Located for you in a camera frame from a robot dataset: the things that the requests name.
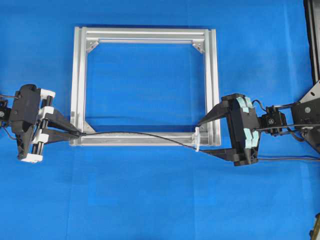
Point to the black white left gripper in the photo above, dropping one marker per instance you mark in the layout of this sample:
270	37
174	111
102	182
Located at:
30	104

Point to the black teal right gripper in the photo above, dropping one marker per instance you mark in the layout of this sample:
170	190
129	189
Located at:
242	124

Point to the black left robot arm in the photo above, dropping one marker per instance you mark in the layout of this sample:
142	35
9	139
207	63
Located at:
6	102

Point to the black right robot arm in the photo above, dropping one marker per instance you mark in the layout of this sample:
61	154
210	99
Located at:
301	120

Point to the silver aluminium extrusion frame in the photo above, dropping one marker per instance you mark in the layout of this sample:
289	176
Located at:
88	38

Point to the black rail at right edge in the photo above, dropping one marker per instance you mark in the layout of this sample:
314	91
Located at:
312	17

